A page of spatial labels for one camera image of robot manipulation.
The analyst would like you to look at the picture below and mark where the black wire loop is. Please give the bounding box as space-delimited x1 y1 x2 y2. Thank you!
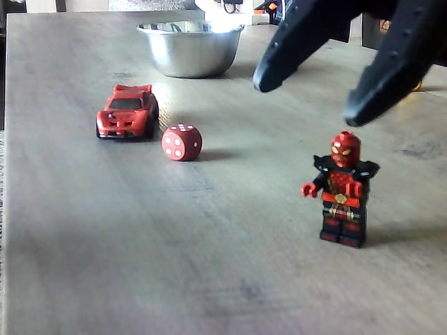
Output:
221 0 242 15

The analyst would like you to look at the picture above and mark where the orange black object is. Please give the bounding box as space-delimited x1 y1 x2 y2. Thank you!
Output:
253 0 280 26

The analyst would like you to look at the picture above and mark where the steel bowl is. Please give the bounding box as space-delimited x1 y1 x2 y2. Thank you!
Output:
136 20 245 79

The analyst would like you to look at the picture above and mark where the red black lego figure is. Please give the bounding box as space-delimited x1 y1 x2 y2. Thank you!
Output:
301 131 381 248

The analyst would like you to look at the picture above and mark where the red die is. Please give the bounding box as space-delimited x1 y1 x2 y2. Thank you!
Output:
161 122 203 163

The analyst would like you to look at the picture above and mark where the red toy car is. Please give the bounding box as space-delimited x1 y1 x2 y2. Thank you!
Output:
95 83 160 140

